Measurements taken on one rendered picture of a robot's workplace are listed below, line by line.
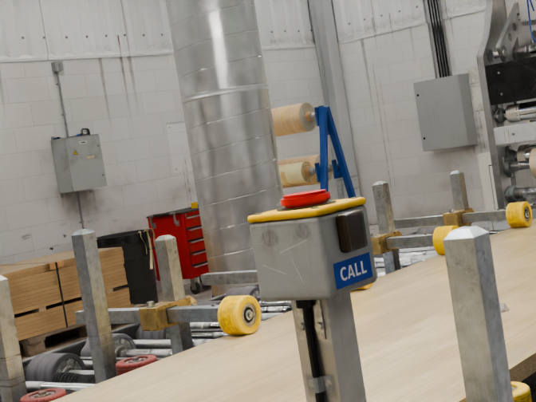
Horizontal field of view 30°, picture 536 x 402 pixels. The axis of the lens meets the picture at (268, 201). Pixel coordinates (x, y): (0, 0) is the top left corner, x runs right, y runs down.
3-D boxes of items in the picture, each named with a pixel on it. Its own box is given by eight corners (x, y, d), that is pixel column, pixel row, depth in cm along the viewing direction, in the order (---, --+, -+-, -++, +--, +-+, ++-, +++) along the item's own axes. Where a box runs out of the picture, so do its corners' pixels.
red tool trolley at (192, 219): (241, 280, 1003) (228, 200, 999) (194, 296, 942) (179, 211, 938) (204, 282, 1031) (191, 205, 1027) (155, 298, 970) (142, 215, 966)
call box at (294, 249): (380, 289, 81) (366, 195, 81) (332, 309, 76) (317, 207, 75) (311, 293, 85) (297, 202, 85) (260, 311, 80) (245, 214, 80)
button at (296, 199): (341, 207, 80) (338, 187, 80) (313, 214, 77) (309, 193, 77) (301, 211, 83) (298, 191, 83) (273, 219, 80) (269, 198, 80)
